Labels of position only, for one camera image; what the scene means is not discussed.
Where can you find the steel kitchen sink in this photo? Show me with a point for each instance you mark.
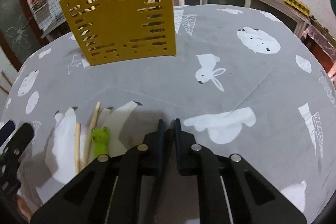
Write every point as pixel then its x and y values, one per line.
pixel 52 27

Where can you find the brown frosted glass door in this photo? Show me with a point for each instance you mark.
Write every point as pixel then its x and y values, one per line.
pixel 15 29

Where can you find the clear plastic sheet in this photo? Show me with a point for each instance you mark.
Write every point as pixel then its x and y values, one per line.
pixel 319 40

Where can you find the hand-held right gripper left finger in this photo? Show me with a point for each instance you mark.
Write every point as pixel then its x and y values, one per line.
pixel 158 146

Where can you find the person's left hand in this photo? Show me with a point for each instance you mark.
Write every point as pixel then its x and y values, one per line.
pixel 23 209

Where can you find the wooden chopstick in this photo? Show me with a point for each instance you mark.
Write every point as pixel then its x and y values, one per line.
pixel 92 129
pixel 77 145

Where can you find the wooden stick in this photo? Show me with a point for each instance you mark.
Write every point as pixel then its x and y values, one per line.
pixel 5 82

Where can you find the yellow slotted utensil holder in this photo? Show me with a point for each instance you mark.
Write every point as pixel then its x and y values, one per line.
pixel 118 29

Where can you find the green round wall board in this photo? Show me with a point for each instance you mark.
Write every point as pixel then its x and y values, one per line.
pixel 334 3

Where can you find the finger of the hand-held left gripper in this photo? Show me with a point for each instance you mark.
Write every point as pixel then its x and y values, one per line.
pixel 22 136
pixel 7 129

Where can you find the yellow egg tray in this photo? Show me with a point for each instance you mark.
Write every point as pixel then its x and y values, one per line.
pixel 295 2

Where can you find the thick wooden chopping block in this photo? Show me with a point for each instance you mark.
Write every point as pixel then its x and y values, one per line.
pixel 321 27

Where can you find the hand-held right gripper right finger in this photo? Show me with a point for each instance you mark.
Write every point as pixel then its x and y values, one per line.
pixel 181 146

